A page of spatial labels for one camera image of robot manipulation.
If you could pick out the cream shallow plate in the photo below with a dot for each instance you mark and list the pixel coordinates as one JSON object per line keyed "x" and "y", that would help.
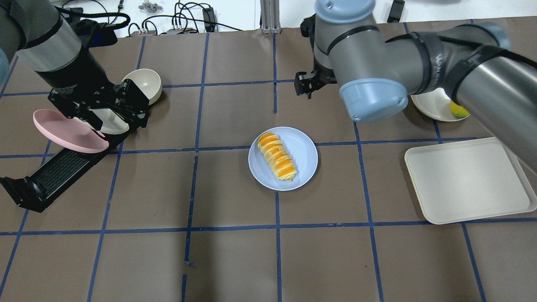
{"x": 434, "y": 105}

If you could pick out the yellow lemon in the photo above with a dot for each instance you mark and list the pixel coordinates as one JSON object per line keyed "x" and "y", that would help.
{"x": 458, "y": 111}

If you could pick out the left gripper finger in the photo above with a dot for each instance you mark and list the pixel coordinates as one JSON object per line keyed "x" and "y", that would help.
{"x": 134, "y": 105}
{"x": 91, "y": 118}

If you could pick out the cream bowl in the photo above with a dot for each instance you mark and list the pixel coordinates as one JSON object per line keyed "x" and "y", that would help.
{"x": 148, "y": 81}

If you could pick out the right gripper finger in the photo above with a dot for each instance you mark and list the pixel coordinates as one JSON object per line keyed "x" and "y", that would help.
{"x": 306, "y": 83}

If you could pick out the aluminium frame post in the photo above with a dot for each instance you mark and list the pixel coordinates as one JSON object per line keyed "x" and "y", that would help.
{"x": 270, "y": 17}

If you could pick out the black dish rack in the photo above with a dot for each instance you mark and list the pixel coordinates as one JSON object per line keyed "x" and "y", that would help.
{"x": 39, "y": 190}

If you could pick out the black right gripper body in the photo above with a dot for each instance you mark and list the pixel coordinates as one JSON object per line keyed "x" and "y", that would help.
{"x": 305, "y": 82}

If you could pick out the pink plate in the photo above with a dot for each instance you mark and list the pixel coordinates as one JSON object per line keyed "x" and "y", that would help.
{"x": 68, "y": 133}

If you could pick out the black power adapter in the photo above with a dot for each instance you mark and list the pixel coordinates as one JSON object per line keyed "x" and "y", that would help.
{"x": 209, "y": 19}

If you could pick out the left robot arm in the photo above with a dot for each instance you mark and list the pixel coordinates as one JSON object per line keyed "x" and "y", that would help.
{"x": 37, "y": 32}

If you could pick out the cream plate in rack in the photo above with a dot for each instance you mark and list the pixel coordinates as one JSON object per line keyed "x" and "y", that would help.
{"x": 111, "y": 123}

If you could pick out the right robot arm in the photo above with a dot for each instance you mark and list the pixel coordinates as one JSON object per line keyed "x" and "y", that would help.
{"x": 473, "y": 63}

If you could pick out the white rectangular tray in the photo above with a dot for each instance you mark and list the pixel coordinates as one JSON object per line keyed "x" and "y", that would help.
{"x": 468, "y": 180}

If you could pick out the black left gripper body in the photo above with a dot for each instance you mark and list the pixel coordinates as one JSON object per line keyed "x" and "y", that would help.
{"x": 70, "y": 79}

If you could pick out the striped orange bread roll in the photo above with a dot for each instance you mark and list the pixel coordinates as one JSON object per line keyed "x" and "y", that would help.
{"x": 276, "y": 156}

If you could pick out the light blue plate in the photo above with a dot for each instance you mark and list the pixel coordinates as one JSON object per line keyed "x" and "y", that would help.
{"x": 301, "y": 149}

